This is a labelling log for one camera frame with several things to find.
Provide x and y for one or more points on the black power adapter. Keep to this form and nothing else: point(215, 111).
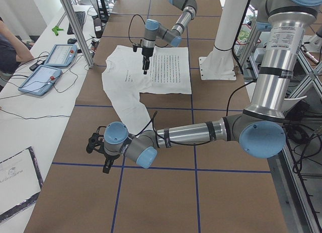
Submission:
point(98, 27)

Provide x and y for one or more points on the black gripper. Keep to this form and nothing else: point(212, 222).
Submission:
point(146, 52)
point(110, 157)

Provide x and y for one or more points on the blue teach pendant near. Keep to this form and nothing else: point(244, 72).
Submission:
point(40, 81)

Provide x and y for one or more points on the black keyboard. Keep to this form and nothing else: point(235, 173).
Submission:
point(80, 17)

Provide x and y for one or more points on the blue teach pendant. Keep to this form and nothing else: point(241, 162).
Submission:
point(61, 55)
point(40, 81)

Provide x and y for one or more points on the white long-sleeve printed shirt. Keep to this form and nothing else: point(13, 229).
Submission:
point(123, 81)

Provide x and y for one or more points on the seated person dark shirt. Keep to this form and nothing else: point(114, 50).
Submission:
point(13, 51)

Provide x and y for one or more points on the green plastic clamp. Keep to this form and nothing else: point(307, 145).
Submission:
point(56, 30)

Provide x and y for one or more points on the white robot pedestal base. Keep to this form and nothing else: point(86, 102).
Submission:
point(219, 65)

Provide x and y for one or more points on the aluminium frame post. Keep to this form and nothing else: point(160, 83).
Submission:
point(68, 8)

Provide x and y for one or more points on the white board black border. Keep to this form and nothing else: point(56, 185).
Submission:
point(21, 183)

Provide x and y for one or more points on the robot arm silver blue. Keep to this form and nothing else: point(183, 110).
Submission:
point(258, 128)
point(173, 36)

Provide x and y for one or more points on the blue teach pendant far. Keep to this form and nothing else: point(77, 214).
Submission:
point(61, 55)

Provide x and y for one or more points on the black computer mouse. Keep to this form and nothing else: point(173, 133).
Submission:
point(71, 41)

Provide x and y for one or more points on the white plastic chair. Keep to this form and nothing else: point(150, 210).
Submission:
point(289, 103)

